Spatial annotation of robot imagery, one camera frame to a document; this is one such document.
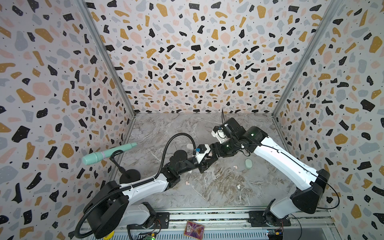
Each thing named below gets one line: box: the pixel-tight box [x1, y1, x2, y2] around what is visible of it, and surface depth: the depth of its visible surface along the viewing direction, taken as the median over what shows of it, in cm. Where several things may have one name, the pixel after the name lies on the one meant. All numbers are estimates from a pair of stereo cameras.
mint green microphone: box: [82, 142, 138, 166], surface depth 61 cm
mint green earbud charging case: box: [245, 158, 253, 169], surface depth 94 cm
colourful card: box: [184, 220, 205, 240], surface depth 71 cm
